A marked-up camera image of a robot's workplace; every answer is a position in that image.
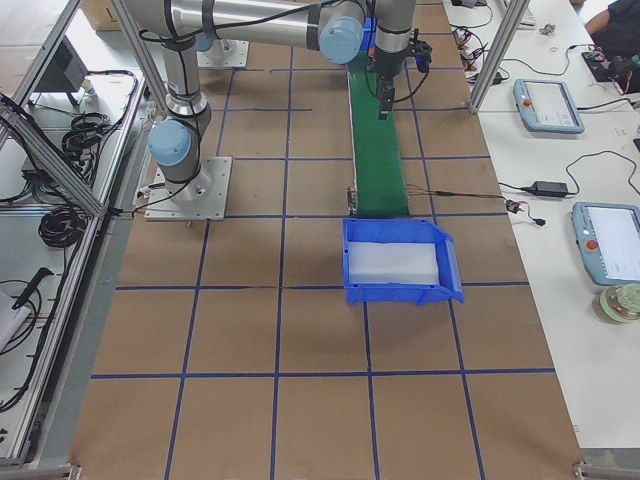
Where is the aluminium frame post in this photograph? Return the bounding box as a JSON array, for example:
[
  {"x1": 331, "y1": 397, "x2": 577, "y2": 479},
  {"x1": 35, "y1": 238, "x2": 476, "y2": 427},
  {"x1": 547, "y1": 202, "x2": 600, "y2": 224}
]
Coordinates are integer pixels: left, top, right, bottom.
[{"x1": 467, "y1": 0, "x2": 529, "y2": 113}]

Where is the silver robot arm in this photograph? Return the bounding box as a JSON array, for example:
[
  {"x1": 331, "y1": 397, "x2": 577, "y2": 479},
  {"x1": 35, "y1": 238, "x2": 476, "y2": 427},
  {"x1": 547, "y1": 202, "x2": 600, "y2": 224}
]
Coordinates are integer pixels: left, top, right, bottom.
[{"x1": 125, "y1": 1, "x2": 416, "y2": 205}]

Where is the green conveyor belt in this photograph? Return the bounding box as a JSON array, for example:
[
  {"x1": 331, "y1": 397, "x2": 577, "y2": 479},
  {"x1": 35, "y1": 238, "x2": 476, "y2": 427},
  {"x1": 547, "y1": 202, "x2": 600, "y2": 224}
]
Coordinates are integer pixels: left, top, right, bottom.
[{"x1": 347, "y1": 51, "x2": 410, "y2": 218}]

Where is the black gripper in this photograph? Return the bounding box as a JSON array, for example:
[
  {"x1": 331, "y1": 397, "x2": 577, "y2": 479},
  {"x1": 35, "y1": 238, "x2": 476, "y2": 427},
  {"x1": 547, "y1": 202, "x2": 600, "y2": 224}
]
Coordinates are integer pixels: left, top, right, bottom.
[{"x1": 372, "y1": 62, "x2": 400, "y2": 120}]

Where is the far teach pendant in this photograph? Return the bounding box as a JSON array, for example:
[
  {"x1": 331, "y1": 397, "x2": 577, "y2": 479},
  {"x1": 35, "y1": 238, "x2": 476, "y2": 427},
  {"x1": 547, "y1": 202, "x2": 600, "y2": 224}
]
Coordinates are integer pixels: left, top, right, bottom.
[{"x1": 513, "y1": 79, "x2": 585, "y2": 134}]

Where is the red black power cable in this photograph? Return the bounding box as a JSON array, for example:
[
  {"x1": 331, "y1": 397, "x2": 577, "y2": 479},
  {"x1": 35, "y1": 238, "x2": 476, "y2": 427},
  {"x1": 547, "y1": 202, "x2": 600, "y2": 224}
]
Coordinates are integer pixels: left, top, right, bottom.
[{"x1": 404, "y1": 183, "x2": 546, "y2": 229}]

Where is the black power adapter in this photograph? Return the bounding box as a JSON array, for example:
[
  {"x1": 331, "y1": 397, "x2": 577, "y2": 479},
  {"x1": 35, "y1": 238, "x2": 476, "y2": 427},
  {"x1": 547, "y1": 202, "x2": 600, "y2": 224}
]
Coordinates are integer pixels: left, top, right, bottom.
[{"x1": 522, "y1": 180, "x2": 570, "y2": 198}]

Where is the blue bin on right side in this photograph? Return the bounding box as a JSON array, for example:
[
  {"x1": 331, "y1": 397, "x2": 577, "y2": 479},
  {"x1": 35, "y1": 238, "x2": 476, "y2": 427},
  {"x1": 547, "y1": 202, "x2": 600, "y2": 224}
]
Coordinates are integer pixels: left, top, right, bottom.
[{"x1": 342, "y1": 218, "x2": 464, "y2": 306}]

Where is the teach pendant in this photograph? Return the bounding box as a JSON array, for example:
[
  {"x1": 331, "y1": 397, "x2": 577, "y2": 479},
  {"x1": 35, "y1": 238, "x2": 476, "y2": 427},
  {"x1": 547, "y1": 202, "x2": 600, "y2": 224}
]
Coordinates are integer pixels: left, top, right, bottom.
[
  {"x1": 571, "y1": 202, "x2": 639, "y2": 286},
  {"x1": 513, "y1": 79, "x2": 585, "y2": 134}
]

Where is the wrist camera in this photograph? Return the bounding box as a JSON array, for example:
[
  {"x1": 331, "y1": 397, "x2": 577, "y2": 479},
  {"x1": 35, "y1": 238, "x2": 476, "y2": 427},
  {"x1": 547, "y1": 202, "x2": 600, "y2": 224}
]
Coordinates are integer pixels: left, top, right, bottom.
[{"x1": 409, "y1": 28, "x2": 433, "y2": 75}]

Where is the near teach pendant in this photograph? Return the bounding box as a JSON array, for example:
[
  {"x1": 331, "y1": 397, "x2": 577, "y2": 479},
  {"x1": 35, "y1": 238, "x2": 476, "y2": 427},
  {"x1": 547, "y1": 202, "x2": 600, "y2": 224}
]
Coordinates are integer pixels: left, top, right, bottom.
[{"x1": 571, "y1": 202, "x2": 639, "y2": 286}]

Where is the blue bin with white foam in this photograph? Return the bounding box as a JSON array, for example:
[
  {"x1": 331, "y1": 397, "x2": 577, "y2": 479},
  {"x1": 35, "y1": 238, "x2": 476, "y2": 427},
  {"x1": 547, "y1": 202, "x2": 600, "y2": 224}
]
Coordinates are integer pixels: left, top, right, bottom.
[{"x1": 358, "y1": 17, "x2": 376, "y2": 56}]

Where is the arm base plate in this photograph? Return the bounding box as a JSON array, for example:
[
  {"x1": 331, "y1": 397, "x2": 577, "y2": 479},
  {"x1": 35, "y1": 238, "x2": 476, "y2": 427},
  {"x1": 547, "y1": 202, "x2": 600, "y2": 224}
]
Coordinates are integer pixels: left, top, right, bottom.
[{"x1": 144, "y1": 156, "x2": 232, "y2": 221}]

